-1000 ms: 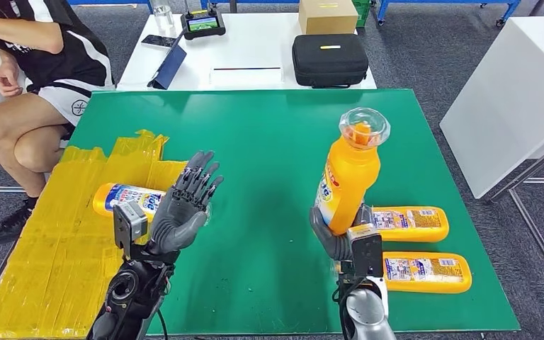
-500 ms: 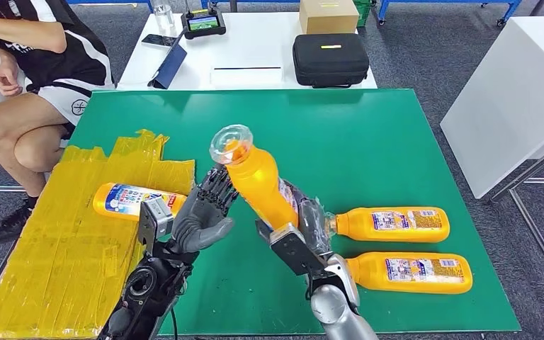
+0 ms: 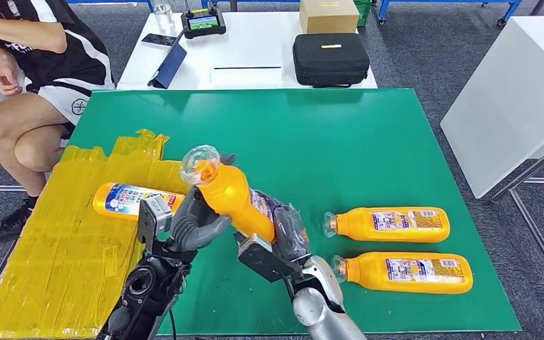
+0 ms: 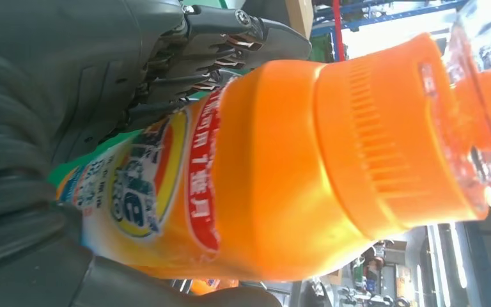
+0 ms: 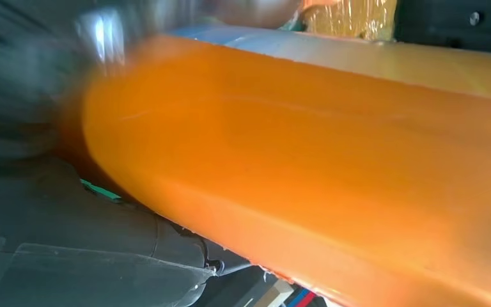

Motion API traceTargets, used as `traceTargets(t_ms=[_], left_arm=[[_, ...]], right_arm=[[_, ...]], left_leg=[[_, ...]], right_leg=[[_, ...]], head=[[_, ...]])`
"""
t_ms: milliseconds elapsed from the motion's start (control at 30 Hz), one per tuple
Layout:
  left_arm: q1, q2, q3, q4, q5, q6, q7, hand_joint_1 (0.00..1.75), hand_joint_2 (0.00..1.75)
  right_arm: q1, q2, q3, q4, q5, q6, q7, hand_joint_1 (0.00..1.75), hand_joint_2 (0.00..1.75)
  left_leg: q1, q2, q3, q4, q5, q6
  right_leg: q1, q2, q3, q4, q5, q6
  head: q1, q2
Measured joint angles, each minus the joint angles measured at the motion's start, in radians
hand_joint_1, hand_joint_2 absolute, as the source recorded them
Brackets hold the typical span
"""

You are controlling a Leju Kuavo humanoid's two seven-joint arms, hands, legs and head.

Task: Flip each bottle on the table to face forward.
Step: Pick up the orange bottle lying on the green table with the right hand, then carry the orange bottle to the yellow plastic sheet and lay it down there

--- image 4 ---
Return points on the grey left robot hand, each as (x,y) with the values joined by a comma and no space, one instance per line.
(80,51)

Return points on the orange detergent bottle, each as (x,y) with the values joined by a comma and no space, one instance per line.
(271,169)
(205,287)

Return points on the brown cardboard box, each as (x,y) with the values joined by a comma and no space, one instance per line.
(302,15)

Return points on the red metal pole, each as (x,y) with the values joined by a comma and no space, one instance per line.
(338,25)

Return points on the blue metal cart frame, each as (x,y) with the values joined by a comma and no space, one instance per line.
(377,17)

